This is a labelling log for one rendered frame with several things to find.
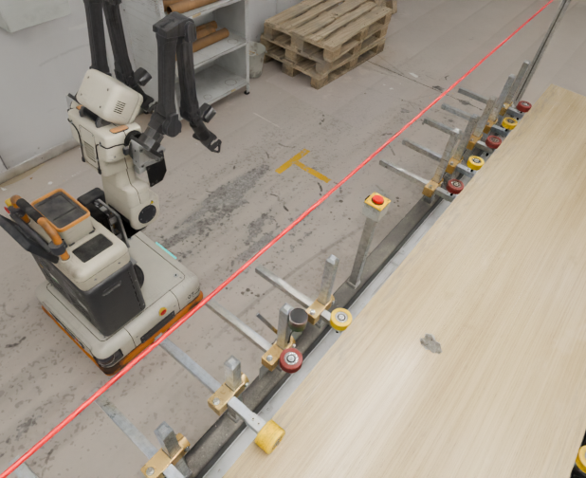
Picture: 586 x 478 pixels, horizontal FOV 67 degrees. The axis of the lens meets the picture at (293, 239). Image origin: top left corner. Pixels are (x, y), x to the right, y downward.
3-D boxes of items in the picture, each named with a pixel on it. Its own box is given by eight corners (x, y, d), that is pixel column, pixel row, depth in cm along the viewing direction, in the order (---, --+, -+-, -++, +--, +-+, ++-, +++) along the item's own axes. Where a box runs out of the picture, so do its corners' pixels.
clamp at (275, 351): (261, 363, 160) (261, 357, 156) (284, 338, 167) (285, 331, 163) (272, 373, 158) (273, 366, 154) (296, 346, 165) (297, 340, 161)
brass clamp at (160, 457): (141, 472, 125) (138, 468, 121) (178, 434, 133) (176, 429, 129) (156, 488, 123) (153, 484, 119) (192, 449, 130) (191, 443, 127)
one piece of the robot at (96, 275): (112, 354, 227) (59, 249, 164) (51, 294, 247) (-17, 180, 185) (164, 312, 245) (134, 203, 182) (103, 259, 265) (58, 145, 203)
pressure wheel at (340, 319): (329, 341, 170) (333, 326, 161) (324, 323, 175) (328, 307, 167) (349, 340, 171) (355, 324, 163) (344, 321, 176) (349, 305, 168)
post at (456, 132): (422, 203, 243) (452, 129, 207) (426, 200, 245) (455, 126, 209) (428, 206, 241) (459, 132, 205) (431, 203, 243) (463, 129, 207)
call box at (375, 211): (360, 215, 167) (364, 200, 161) (370, 206, 171) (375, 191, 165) (375, 225, 164) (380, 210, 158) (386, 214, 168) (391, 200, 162)
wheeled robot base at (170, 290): (111, 381, 231) (99, 359, 212) (43, 311, 255) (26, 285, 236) (207, 301, 268) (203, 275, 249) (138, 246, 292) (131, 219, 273)
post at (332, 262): (311, 328, 190) (325, 258, 154) (317, 322, 192) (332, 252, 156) (318, 333, 189) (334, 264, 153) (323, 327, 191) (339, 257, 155)
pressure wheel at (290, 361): (273, 373, 160) (274, 358, 152) (287, 358, 165) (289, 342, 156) (290, 387, 157) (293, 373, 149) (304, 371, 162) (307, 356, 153)
